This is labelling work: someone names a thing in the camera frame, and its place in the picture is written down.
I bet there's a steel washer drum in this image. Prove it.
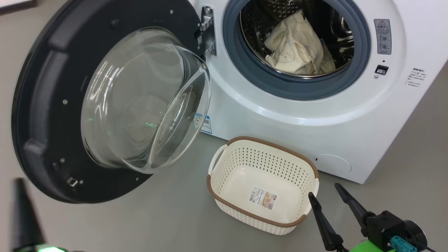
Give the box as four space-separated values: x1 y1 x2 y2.
240 0 355 78

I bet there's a product label sticker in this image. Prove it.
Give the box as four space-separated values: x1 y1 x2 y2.
248 187 278 210

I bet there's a white front-load washing machine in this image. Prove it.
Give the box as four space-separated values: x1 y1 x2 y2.
189 0 448 184

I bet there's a metal door hinge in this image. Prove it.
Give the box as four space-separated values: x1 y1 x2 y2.
195 5 217 57

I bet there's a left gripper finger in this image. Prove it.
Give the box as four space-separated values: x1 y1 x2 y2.
10 177 46 250

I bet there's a black round glass washer door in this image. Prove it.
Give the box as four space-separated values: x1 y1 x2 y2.
11 0 217 204

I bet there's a grey rubber door gasket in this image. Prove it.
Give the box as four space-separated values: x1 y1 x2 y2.
222 0 371 101

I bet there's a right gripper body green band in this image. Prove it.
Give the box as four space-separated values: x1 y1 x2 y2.
348 239 397 252

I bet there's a grey warning sticker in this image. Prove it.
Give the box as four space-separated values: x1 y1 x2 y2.
374 19 392 55

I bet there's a blue energy label sticker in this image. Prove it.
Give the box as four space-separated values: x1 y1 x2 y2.
194 113 213 134

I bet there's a black cable teal connector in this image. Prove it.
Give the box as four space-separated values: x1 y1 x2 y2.
391 235 438 252

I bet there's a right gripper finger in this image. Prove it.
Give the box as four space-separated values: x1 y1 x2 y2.
334 182 368 228
308 191 345 252

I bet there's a round white filter cover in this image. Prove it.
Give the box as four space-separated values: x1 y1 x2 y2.
313 154 351 174

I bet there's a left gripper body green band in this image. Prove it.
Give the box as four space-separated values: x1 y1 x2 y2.
14 244 84 252

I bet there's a cream perforated basket brown rim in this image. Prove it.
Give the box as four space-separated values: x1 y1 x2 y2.
206 136 320 236

